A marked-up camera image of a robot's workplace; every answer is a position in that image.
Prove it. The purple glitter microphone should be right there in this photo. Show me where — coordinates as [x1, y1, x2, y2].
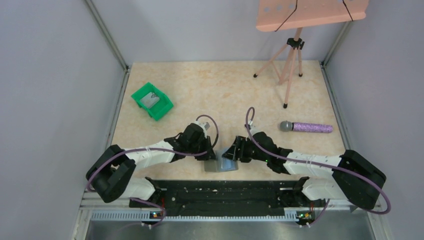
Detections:
[278, 121, 333, 134]

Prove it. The grey card holder wallet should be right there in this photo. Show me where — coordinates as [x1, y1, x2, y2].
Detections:
[203, 148, 239, 173]

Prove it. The silver credit card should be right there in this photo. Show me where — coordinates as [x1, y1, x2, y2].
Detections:
[139, 93, 160, 109]
[143, 92, 160, 104]

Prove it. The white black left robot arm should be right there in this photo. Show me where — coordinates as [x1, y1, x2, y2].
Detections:
[85, 121, 216, 203]

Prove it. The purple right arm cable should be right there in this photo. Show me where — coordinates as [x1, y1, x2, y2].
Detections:
[245, 106, 392, 227]

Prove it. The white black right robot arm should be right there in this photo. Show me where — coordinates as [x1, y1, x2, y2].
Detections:
[222, 131, 387, 211]

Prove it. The pink music stand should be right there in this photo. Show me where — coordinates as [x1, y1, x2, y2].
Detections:
[253, 0, 369, 109]

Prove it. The green plastic bin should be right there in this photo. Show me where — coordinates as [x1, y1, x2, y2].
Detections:
[131, 82, 174, 121]

